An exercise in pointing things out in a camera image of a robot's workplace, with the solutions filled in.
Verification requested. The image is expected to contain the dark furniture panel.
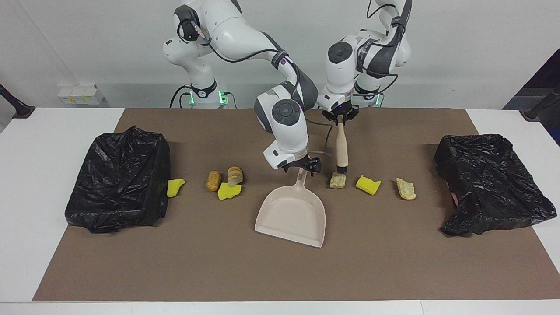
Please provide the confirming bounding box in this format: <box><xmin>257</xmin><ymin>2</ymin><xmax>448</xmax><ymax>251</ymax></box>
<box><xmin>502</xmin><ymin>47</ymin><xmax>560</xmax><ymax>147</ymax></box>

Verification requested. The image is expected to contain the yellow notched sponge piece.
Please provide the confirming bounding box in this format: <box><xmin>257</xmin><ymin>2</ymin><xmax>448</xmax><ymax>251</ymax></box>
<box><xmin>217</xmin><ymin>183</ymin><xmax>242</xmax><ymax>201</ymax></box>

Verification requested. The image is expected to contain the black base power cable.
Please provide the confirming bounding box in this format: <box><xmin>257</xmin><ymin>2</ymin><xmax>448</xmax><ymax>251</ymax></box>
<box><xmin>169</xmin><ymin>84</ymin><xmax>193</xmax><ymax>109</ymax></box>

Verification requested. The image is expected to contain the beige hand brush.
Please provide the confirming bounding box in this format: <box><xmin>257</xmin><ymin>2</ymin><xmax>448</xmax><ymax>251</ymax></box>
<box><xmin>334</xmin><ymin>122</ymin><xmax>349</xmax><ymax>176</ymax></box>

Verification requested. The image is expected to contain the yellow wedge sponge piece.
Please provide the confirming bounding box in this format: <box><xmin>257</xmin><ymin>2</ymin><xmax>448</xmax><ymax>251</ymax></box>
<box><xmin>167</xmin><ymin>178</ymin><xmax>186</xmax><ymax>198</ymax></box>

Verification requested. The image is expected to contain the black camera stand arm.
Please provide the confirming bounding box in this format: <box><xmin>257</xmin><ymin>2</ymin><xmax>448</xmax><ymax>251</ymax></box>
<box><xmin>521</xmin><ymin>86</ymin><xmax>560</xmax><ymax>121</ymax></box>
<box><xmin>0</xmin><ymin>84</ymin><xmax>36</xmax><ymax>119</ymax></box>

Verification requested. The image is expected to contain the brown table mat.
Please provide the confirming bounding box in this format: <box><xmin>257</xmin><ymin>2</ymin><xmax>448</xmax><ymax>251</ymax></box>
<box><xmin>33</xmin><ymin>108</ymin><xmax>560</xmax><ymax>301</ymax></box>

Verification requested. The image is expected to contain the black plastic bin bag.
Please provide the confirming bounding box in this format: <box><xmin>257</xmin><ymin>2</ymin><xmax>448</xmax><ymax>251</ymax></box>
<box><xmin>434</xmin><ymin>134</ymin><xmax>557</xmax><ymax>237</ymax></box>
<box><xmin>65</xmin><ymin>126</ymin><xmax>171</xmax><ymax>234</ymax></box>

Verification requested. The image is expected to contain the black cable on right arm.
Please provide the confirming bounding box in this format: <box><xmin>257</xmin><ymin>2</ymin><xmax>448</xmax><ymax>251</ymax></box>
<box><xmin>176</xmin><ymin>17</ymin><xmax>335</xmax><ymax>156</ymax></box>

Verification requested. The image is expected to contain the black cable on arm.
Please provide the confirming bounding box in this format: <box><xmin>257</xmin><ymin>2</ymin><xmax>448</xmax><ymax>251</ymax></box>
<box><xmin>355</xmin><ymin>0</ymin><xmax>414</xmax><ymax>88</ymax></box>
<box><xmin>176</xmin><ymin>17</ymin><xmax>335</xmax><ymax>156</ymax></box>

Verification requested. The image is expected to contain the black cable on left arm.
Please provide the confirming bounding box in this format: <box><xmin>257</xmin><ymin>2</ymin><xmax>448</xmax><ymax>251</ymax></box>
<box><xmin>355</xmin><ymin>0</ymin><xmax>414</xmax><ymax>88</ymax></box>

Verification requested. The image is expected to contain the grey orange striped foam piece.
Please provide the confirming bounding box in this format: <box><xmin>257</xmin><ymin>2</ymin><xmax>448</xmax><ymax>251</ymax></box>
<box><xmin>227</xmin><ymin>166</ymin><xmax>244</xmax><ymax>187</ymax></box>

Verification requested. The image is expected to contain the white wall socket box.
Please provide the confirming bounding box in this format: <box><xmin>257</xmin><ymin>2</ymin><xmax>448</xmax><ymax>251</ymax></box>
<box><xmin>58</xmin><ymin>84</ymin><xmax>105</xmax><ymax>105</ymax></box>

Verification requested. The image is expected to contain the beige plastic dustpan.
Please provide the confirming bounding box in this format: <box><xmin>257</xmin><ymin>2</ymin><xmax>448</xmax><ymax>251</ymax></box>
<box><xmin>255</xmin><ymin>168</ymin><xmax>326</xmax><ymax>249</ymax></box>

